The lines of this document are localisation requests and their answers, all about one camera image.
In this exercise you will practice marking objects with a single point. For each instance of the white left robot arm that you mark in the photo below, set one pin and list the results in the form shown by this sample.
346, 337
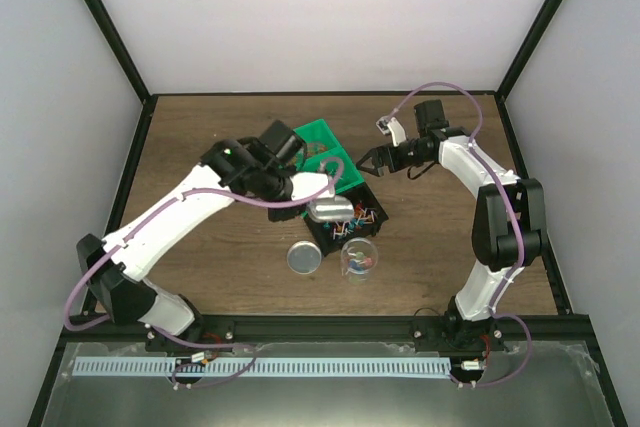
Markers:
251, 170

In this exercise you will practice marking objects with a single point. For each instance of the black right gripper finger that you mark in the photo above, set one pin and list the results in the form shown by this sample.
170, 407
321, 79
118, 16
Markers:
373, 171
369, 159

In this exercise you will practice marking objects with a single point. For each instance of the black front mounting rail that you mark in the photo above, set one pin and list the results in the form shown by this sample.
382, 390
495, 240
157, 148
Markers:
427, 333

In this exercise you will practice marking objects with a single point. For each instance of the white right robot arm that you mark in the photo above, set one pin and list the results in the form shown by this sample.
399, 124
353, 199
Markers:
509, 226

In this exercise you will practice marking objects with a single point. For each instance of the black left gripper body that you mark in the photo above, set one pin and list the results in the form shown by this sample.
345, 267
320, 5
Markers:
275, 213

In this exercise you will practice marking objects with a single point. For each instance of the green bin with star candies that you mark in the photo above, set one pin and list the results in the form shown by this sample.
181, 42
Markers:
318, 136

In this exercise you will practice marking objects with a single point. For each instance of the silver metal jar lid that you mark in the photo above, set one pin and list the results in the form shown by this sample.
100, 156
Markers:
304, 257

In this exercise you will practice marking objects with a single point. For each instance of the clear plastic jar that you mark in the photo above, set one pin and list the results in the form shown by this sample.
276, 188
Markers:
358, 257

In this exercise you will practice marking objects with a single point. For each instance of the green bin with lollipops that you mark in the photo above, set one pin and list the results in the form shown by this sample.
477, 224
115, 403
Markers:
350, 177

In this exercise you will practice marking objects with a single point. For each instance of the black bin with lollipops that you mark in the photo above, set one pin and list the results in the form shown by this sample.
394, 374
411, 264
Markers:
368, 219

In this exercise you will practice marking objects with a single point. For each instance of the light blue slotted strip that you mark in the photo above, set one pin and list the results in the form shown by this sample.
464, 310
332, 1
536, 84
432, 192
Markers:
421, 368

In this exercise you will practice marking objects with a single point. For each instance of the silver metal scoop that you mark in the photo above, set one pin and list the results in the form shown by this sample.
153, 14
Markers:
334, 209

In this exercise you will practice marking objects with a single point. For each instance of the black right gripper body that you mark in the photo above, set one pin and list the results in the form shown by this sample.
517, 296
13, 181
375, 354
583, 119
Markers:
407, 161

